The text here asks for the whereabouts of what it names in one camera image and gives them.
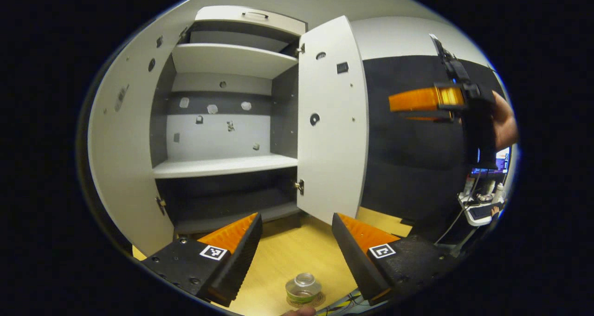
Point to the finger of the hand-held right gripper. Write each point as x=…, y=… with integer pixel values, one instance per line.
x=431, y=119
x=417, y=99

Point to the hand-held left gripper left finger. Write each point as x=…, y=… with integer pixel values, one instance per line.
x=241, y=260

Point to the white cabinet drawer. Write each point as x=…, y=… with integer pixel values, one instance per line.
x=222, y=15

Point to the green label clear bottle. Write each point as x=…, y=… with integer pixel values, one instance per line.
x=302, y=295

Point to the white cabinet door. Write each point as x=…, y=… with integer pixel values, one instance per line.
x=332, y=158
x=125, y=167

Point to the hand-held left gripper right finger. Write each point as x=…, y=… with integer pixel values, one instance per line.
x=357, y=255

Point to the computer monitor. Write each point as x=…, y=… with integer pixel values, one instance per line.
x=501, y=160

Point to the white and grey cabinet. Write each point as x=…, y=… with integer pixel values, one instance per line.
x=218, y=137

